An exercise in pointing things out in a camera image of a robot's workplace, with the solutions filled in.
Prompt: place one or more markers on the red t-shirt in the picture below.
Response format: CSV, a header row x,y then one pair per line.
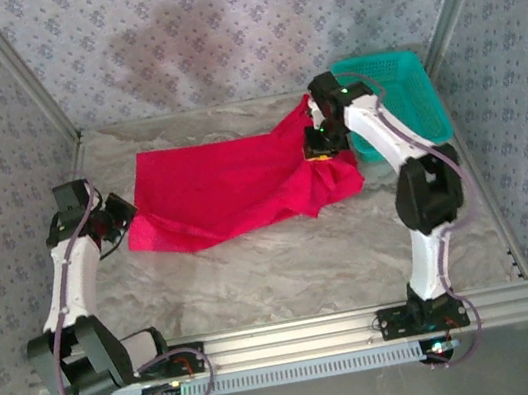
x,y
221,184

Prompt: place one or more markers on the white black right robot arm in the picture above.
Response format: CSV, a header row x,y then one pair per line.
x,y
429,261

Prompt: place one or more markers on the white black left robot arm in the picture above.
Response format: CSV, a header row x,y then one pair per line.
x,y
72,280

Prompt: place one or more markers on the teal plastic basket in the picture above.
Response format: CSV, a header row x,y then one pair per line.
x,y
408,92

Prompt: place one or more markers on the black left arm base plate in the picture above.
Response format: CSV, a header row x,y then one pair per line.
x,y
196,353

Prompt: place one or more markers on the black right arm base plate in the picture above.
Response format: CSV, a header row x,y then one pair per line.
x,y
391,323

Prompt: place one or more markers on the aluminium mounting rail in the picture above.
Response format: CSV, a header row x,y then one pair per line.
x,y
292,337

